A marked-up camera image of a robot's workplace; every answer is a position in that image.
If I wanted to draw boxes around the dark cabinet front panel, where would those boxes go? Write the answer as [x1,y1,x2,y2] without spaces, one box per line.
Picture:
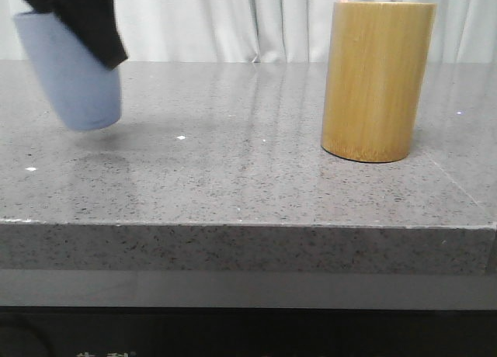
[0,269,497,357]

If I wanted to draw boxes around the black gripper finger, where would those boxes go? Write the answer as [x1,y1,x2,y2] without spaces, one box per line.
[23,0,128,70]

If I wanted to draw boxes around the bamboo cylinder holder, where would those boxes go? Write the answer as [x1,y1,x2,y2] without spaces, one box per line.
[321,2,436,163]

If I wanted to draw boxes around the blue plastic cup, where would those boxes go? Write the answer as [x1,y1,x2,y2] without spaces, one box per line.
[12,12,122,131]

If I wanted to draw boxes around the white pleated curtain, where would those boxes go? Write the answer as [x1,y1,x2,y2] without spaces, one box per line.
[1,0,496,63]

